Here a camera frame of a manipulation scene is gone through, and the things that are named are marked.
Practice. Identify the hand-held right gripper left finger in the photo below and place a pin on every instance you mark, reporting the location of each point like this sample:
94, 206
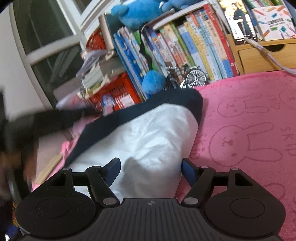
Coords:
114, 169

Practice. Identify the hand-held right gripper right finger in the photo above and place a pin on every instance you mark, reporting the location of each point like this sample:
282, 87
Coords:
188, 171

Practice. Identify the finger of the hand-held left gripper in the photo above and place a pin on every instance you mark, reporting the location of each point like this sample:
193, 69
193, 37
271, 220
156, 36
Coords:
60, 120

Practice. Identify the white and navy jacket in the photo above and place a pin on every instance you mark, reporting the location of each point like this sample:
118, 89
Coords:
150, 143

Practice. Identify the wooden slat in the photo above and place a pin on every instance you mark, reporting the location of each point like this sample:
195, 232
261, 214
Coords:
49, 166

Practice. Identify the stack of worn books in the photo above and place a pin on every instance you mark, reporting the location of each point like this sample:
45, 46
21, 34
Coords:
99, 69

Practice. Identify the large red plastic crate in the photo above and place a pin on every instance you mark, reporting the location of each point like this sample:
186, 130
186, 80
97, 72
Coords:
122, 92

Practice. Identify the small red plastic crate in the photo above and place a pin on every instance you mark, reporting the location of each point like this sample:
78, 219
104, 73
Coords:
94, 40

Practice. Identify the row of thin blue booklets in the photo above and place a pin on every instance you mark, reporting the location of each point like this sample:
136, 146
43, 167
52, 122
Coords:
131, 60

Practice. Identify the miniature bicycle model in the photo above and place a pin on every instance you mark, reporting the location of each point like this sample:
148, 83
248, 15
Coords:
195, 77

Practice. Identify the blue plush ball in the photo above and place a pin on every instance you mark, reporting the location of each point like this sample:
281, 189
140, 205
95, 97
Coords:
153, 82

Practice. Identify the beige hardcover book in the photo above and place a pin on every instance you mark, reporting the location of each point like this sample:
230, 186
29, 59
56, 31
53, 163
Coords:
105, 32

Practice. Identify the row of thick colourful books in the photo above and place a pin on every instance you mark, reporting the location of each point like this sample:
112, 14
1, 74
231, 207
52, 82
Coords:
198, 46

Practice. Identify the wooden drawer box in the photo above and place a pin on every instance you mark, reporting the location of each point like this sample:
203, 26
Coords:
256, 60

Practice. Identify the light blue plush toy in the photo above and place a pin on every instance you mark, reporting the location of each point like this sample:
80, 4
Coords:
138, 11

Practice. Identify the white shelf board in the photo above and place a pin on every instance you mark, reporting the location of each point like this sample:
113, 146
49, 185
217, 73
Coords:
178, 17

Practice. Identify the dark photo magazine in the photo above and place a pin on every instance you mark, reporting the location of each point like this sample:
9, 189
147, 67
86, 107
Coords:
238, 20

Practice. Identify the white box with colourful print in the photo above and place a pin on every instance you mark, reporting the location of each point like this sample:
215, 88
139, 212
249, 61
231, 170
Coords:
274, 23

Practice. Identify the row of thin shelf books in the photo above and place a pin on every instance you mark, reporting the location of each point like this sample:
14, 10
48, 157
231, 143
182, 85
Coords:
266, 2

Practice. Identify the white window frame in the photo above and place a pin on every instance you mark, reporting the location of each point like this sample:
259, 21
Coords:
84, 22

